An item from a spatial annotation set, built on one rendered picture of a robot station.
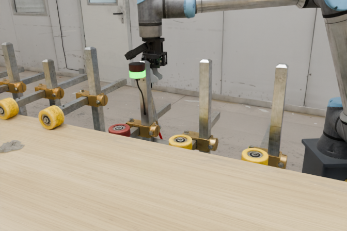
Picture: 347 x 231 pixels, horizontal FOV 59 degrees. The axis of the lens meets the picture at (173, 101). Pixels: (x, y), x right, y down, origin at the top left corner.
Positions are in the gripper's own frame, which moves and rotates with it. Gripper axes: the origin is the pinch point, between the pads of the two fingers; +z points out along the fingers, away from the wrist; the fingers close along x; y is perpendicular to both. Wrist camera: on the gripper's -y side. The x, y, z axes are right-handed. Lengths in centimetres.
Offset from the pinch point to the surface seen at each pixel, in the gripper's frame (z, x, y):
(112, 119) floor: 100, 152, -140
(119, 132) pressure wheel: 10.5, -24.5, 0.6
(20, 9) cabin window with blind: -11, 287, -419
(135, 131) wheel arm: 15.5, -13.3, -0.1
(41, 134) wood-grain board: 10.9, -36.1, -25.6
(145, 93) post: 0.2, -9.5, 3.6
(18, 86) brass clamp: 5, -9, -68
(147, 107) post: 6.0, -9.5, 4.1
